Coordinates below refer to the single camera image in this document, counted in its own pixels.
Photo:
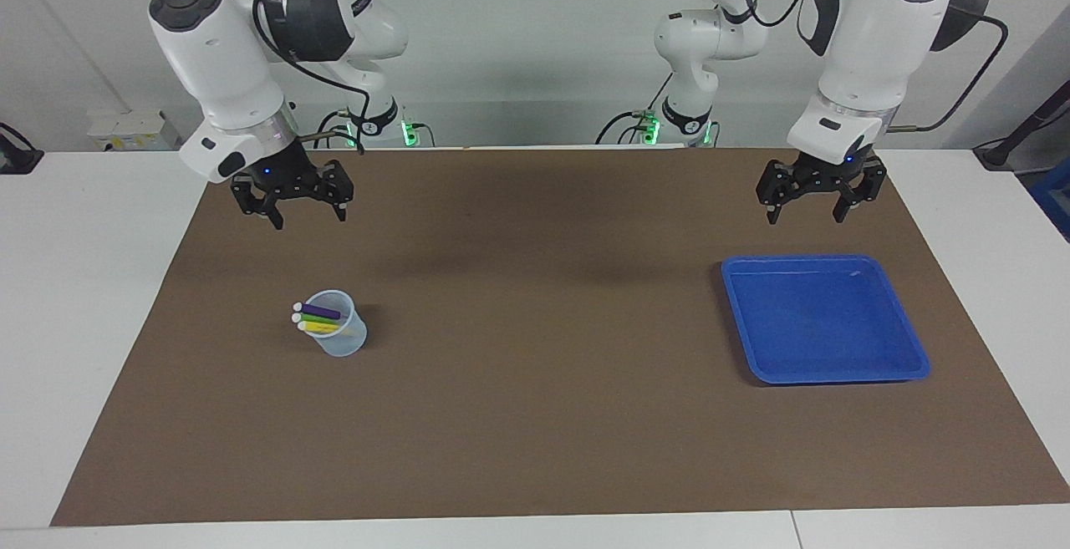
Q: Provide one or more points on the blue crate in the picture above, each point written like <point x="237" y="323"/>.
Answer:
<point x="1055" y="198"/>

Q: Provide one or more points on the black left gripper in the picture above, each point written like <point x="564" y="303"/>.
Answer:
<point x="823" y="173"/>

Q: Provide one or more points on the green marker pen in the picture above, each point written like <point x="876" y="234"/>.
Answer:
<point x="316" y="319"/>

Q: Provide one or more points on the purple marker pen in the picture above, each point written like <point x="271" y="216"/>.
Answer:
<point x="319" y="311"/>

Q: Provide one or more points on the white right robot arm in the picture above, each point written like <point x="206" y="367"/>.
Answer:
<point x="217" y="64"/>

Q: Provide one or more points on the translucent plastic cup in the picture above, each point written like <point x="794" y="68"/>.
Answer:
<point x="343" y="344"/>

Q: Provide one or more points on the brown table mat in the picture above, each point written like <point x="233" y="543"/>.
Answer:
<point x="535" y="415"/>

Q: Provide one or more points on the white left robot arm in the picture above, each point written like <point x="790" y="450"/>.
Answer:
<point x="869" y="48"/>

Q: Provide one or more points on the yellow marker pen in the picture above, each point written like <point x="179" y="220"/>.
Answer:
<point x="319" y="327"/>

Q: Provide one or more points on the blue plastic tray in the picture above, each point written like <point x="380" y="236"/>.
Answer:
<point x="819" y="323"/>

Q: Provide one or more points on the black camera stand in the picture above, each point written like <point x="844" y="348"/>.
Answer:
<point x="1024" y="127"/>

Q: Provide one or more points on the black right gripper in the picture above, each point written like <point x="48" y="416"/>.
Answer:
<point x="288" y="177"/>

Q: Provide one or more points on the white power strip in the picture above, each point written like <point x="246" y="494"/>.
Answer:
<point x="134" y="131"/>

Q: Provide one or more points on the black clamp mount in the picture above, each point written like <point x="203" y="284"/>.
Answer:
<point x="17" y="160"/>

